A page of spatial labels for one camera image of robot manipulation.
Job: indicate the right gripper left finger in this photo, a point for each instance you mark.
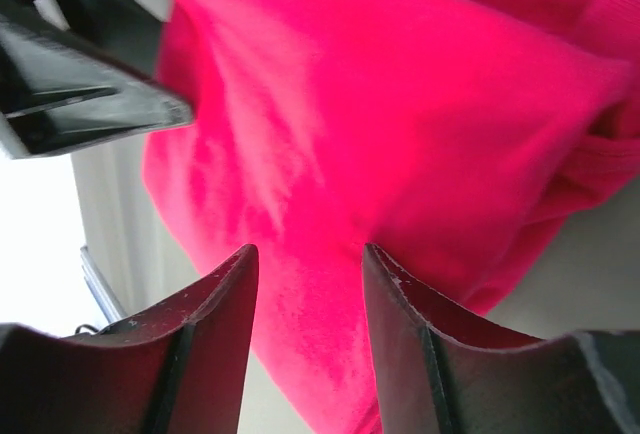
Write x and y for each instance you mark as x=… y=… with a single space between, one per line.
x=178 y=366

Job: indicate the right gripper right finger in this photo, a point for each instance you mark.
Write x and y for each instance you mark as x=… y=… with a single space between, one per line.
x=440 y=368

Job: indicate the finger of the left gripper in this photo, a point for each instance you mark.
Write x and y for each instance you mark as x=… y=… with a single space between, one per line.
x=78 y=73

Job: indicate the red t shirt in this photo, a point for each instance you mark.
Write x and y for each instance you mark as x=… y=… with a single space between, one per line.
x=459 y=135

